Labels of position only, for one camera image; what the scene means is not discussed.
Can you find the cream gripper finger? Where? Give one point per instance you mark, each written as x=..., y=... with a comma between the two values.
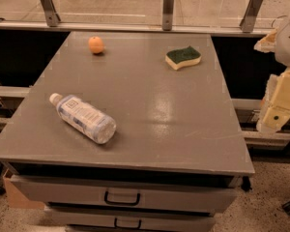
x=268, y=43
x=275, y=109

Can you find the orange fruit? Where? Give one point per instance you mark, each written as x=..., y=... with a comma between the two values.
x=96, y=45

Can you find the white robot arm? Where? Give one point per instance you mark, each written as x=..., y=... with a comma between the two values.
x=282, y=50

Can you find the green and yellow sponge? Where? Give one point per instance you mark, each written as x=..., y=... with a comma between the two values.
x=181, y=58

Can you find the upper grey drawer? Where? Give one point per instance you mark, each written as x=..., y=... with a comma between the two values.
x=153, y=196

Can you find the grey drawer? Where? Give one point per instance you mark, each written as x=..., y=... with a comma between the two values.
x=103, y=218
x=153, y=196

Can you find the lower grey drawer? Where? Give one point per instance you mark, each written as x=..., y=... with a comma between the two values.
x=103, y=218

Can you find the clear plastic water bottle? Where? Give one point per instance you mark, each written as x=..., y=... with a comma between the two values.
x=84, y=117

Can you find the brown cardboard box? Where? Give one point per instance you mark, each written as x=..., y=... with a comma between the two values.
x=15, y=198

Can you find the right metal railing bracket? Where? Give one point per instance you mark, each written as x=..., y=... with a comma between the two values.
x=249, y=19

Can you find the metal railing bracket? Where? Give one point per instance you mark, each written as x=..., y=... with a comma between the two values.
x=249, y=19
x=51, y=17
x=167, y=15

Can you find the middle metal railing bracket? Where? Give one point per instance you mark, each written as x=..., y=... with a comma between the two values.
x=167, y=15

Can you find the black upper drawer handle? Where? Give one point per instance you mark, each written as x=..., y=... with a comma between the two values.
x=121, y=199

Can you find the black drawer handle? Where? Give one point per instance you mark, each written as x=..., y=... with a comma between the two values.
x=121, y=199
x=127, y=223

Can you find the black lower drawer handle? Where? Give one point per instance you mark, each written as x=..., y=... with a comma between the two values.
x=127, y=223

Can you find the left metal railing bracket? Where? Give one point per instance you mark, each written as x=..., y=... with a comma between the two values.
x=51, y=17

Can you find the horizontal metal rail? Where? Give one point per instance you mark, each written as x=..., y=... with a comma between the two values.
x=67, y=26

